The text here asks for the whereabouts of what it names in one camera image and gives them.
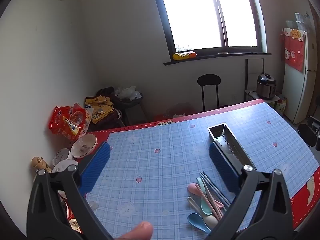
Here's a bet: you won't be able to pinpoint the beige spoon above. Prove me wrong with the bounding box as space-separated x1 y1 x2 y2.
187 196 219 228

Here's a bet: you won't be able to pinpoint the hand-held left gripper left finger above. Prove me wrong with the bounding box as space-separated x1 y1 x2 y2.
26 141 112 240

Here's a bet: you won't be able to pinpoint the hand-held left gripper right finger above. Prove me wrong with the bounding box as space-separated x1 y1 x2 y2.
209 142 299 240

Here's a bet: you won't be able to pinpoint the steel utensil box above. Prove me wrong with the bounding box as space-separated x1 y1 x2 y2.
207 122 257 173

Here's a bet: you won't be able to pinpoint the dark grey stool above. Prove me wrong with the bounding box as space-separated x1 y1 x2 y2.
114 92 148 127

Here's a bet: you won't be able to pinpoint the blue-grey chopstick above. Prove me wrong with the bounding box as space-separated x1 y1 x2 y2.
199 172 230 207
203 171 232 204

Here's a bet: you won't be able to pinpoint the clear printed snack bag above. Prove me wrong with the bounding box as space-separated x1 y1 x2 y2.
72 102 95 137

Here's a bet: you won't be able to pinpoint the red printed cloth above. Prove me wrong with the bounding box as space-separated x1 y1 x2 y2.
279 28 307 73

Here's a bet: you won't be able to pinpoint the black metal chair frame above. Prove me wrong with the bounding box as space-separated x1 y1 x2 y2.
244 58 265 103

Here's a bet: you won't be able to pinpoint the dark framed window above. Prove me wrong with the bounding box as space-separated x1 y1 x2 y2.
150 0 272 67

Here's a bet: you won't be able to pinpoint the pink chopstick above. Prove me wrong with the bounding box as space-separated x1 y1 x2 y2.
202 180 223 219

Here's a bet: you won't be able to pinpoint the clear plastic containers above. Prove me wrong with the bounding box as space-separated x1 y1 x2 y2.
285 12 313 33

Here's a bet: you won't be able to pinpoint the white refrigerator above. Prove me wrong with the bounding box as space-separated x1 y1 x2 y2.
281 29 318 125

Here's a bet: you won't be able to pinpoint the teal spoon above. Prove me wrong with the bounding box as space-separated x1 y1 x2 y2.
196 177 213 215

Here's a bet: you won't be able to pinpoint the red snack bag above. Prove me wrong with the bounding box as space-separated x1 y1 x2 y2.
48 102 87 142

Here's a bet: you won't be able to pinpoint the blue plaid tablecloth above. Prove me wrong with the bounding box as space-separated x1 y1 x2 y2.
57 99 320 240

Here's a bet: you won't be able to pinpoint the white side table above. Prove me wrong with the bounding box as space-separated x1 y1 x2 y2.
244 91 280 105

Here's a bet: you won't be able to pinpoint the yellow printed bundle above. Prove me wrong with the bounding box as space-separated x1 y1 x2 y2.
84 95 114 124

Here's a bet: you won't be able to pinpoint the pink spoon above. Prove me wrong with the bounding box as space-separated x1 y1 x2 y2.
187 183 224 208

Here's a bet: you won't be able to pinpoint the blue spoon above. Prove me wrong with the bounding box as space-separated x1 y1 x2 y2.
187 212 212 235

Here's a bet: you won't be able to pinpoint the yellow packet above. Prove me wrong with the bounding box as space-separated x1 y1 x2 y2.
172 51 197 61

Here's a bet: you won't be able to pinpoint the red and white bag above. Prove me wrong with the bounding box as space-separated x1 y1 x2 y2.
154 104 198 121

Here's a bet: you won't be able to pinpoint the silver rice cooker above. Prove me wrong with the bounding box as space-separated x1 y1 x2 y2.
256 73 277 100

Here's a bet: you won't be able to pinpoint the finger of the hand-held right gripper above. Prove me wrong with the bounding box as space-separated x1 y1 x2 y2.
307 115 320 152

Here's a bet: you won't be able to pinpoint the small white patterned bowl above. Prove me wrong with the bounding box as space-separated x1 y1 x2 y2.
52 148 73 167

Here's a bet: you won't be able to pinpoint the white plastic bag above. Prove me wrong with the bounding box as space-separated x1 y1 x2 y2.
116 86 142 101

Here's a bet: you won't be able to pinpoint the printed shopping bag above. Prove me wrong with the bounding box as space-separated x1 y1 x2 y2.
274 96 288 116

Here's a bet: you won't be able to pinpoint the black round stool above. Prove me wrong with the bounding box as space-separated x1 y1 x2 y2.
297 123 317 147
197 74 222 113

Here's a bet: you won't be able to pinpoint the white lidded bowl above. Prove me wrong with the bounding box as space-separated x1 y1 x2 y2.
51 159 79 174

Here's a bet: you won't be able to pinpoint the blue plaid table mat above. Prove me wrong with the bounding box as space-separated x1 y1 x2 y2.
85 102 320 240

